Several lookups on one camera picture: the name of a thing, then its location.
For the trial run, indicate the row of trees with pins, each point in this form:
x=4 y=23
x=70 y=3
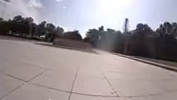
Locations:
x=165 y=44

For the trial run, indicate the concrete kerb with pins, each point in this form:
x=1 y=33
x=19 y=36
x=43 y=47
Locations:
x=161 y=65

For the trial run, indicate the grey concrete plaza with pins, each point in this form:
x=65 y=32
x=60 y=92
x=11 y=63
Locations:
x=83 y=72

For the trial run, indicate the lamp pole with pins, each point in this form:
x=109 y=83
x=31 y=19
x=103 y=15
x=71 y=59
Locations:
x=4 y=9

